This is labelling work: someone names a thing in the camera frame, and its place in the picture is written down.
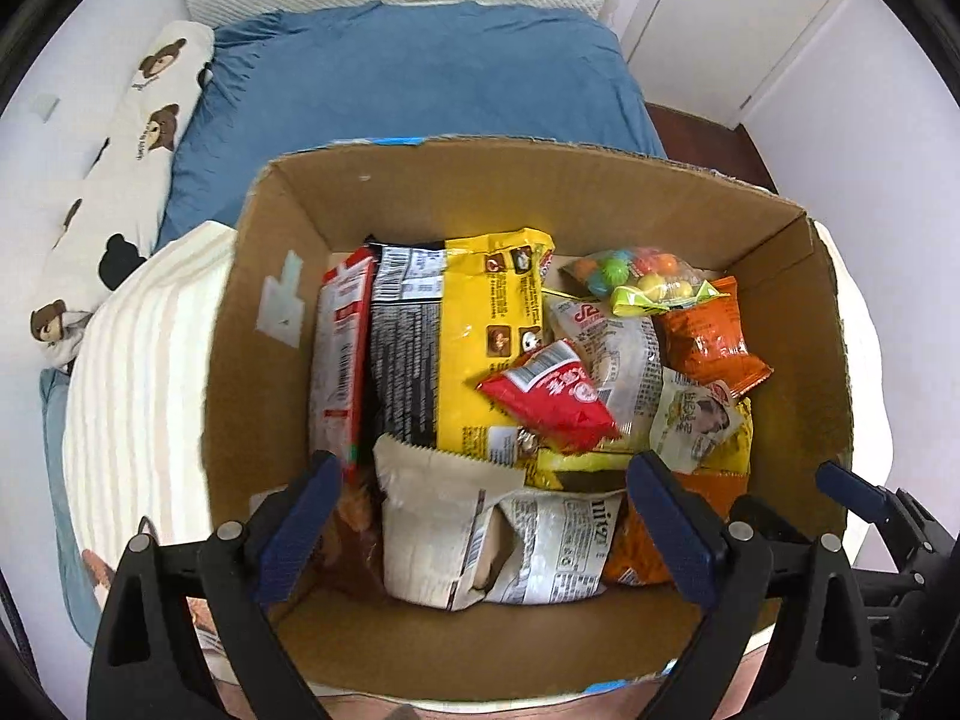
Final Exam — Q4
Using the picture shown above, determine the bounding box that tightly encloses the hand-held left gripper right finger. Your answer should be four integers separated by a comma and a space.
626, 450, 878, 720

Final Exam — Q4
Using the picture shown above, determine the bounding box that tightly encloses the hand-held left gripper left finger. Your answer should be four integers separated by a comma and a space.
86, 450, 342, 720

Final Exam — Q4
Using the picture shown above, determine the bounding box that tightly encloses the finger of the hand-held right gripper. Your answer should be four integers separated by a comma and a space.
816, 461, 938, 571

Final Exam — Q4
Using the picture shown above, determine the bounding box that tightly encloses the cream snack packet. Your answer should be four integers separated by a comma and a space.
373, 435, 629, 611

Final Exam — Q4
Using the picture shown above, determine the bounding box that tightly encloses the cardboard box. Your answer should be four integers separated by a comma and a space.
199, 135, 856, 698

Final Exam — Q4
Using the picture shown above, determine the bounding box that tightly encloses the brown snack packet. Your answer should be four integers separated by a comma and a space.
332, 463, 389, 595

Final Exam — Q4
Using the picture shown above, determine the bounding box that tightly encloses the flat yellow snack packet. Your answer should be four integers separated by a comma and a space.
523, 397, 753, 492

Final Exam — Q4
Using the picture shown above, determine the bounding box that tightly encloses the cream packet with cartoon figure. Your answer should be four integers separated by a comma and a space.
647, 370, 752, 475

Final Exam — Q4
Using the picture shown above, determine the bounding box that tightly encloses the clear packet with red logo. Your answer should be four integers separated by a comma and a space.
546, 295, 667, 452

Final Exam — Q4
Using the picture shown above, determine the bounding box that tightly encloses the small red snack packet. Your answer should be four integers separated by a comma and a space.
478, 340, 625, 457

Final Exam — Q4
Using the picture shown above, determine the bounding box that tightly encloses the red and white snack packet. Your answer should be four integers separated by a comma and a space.
309, 244, 377, 490

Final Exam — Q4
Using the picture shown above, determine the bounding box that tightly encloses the orange crimped snack packet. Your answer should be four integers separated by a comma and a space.
651, 276, 775, 400

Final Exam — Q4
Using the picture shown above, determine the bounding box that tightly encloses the cat printed striped blanket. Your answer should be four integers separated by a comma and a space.
64, 221, 897, 720

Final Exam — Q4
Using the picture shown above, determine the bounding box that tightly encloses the black snack packet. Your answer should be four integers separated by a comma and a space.
362, 242, 449, 445

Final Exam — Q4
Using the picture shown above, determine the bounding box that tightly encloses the teal bedsheet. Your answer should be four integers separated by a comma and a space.
39, 367, 104, 647

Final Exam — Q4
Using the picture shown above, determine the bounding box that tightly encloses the bag of colourful candy balls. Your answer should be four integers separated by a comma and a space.
561, 244, 722, 317

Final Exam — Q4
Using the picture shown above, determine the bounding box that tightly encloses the large yellow snack packet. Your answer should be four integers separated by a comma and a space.
433, 227, 557, 467

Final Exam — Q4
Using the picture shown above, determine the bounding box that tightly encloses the bear printed white pillow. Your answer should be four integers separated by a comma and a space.
30, 19, 217, 372

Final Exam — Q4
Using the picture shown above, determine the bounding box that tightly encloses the white door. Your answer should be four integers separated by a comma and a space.
621, 0, 860, 128

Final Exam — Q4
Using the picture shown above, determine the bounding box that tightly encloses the blue duvet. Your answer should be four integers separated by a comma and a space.
154, 1, 668, 250

